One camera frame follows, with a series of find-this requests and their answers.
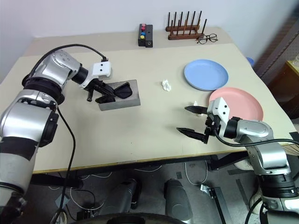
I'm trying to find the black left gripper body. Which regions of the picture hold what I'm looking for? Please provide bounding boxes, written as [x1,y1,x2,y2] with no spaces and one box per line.
[82,78,106,102]

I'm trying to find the brown wooden peg rack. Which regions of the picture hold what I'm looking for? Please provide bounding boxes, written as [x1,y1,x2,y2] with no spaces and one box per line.
[165,10,208,41]

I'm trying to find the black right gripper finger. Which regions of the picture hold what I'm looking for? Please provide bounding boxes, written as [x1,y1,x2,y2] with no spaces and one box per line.
[184,105,209,116]
[176,127,210,146]

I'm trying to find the brown perforated panel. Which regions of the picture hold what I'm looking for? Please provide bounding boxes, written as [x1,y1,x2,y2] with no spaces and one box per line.
[253,15,299,94]

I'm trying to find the blue plate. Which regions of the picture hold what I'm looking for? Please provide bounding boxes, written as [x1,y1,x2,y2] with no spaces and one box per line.
[183,59,229,91]

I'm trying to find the black metal table frame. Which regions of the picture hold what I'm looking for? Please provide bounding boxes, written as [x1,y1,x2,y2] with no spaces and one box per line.
[30,151,249,190]

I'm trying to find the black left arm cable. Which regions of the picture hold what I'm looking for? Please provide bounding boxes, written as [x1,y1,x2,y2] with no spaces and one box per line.
[29,44,110,224]

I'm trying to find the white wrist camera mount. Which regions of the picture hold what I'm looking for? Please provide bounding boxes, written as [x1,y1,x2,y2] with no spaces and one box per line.
[79,61,113,89]
[206,97,231,128]

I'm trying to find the black metal floor bar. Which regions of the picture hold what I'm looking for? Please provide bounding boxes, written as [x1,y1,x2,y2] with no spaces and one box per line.
[200,183,232,224]

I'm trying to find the black framed eyeglasses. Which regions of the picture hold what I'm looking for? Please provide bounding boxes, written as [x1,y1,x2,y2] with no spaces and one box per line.
[195,33,219,45]

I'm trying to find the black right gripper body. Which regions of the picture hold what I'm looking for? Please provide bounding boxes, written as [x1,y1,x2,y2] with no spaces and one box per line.
[203,113,222,138]

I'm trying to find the plain black box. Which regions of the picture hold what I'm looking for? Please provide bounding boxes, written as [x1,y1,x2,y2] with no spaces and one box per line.
[145,24,154,49]

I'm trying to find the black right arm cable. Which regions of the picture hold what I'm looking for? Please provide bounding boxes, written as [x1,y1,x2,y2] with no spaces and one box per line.
[211,130,299,147]

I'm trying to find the black sunglasses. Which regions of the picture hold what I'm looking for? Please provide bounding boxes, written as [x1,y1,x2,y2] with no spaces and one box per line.
[112,85,133,100]

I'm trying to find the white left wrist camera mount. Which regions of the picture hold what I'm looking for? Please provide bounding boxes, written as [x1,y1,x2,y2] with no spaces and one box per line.
[79,61,113,89]

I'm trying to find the white floor cable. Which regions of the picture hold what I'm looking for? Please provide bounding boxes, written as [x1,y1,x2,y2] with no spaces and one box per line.
[69,188,106,210]
[185,160,209,185]

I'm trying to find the dark wooden cabinet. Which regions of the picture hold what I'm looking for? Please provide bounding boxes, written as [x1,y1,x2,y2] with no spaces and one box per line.
[266,60,299,119]

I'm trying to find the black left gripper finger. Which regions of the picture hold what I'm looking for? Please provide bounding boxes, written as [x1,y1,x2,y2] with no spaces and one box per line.
[95,95,116,104]
[94,82,119,96]

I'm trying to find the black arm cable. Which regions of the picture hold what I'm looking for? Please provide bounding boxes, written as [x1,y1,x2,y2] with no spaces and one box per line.
[211,130,299,147]
[29,44,110,224]

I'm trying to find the black curved rim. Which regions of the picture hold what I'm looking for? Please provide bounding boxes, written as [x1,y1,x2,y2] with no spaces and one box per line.
[77,211,194,224]

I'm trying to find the black box with coloured buttons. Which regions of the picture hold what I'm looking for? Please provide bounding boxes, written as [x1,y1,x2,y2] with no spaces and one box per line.
[137,23,147,47]

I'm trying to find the pink plate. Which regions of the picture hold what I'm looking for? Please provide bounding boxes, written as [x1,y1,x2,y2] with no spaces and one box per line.
[208,87,264,122]

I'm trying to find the dark rounded shape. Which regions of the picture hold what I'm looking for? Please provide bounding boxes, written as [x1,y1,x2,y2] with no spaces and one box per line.
[99,178,142,217]
[164,178,194,222]

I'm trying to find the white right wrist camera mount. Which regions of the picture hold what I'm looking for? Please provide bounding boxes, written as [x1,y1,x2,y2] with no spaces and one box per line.
[206,97,231,128]

